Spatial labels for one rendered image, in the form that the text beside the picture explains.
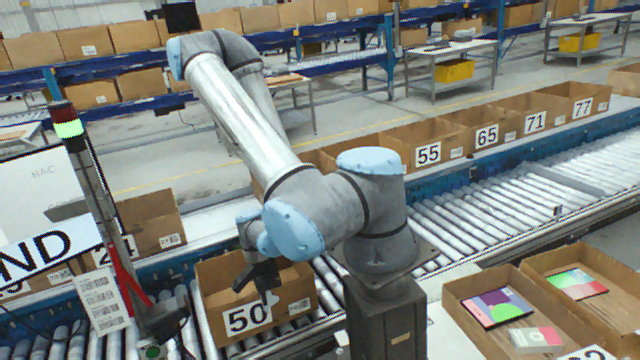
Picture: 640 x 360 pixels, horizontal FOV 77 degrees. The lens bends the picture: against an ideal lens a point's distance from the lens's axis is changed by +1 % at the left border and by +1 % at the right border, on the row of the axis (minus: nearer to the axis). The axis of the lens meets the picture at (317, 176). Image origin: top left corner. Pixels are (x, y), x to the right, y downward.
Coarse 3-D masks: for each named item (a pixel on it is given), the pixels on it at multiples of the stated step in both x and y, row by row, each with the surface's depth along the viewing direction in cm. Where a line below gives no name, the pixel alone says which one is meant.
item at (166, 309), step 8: (184, 296) 112; (160, 304) 110; (168, 304) 109; (176, 304) 109; (184, 304) 109; (152, 312) 108; (160, 312) 107; (168, 312) 107; (176, 312) 107; (184, 312) 109; (144, 320) 107; (152, 320) 106; (160, 320) 106; (168, 320) 107; (176, 320) 108; (152, 328) 106; (160, 328) 107; (168, 328) 110; (160, 336) 110; (168, 336) 111; (160, 344) 110
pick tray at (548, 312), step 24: (504, 264) 144; (456, 288) 142; (480, 288) 145; (528, 288) 138; (456, 312) 133; (552, 312) 129; (480, 336) 121; (504, 336) 127; (576, 336) 122; (600, 336) 113
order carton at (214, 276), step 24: (216, 264) 158; (240, 264) 162; (288, 264) 171; (216, 288) 162; (288, 288) 139; (312, 288) 144; (216, 312) 131; (288, 312) 143; (216, 336) 135; (240, 336) 139
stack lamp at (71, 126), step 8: (48, 112) 86; (56, 112) 85; (64, 112) 86; (72, 112) 87; (56, 120) 86; (64, 120) 87; (72, 120) 88; (56, 128) 87; (64, 128) 87; (72, 128) 88; (80, 128) 90; (64, 136) 88
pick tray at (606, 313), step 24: (528, 264) 147; (552, 264) 151; (576, 264) 153; (600, 264) 146; (624, 264) 137; (552, 288) 133; (624, 288) 139; (576, 312) 125; (600, 312) 131; (624, 312) 130; (624, 336) 112
